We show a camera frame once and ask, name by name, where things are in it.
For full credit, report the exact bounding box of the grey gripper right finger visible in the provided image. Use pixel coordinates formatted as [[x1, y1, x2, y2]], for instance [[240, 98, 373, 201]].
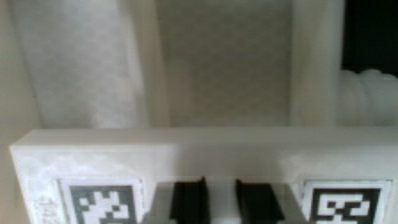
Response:
[[236, 181, 279, 224]]

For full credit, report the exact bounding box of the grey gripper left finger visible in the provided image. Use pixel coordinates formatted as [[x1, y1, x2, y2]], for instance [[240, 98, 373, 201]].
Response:
[[169, 178, 210, 224]]

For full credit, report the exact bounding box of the white cabinet box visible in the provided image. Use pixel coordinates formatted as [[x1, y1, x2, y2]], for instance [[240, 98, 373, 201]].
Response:
[[0, 0, 346, 129]]

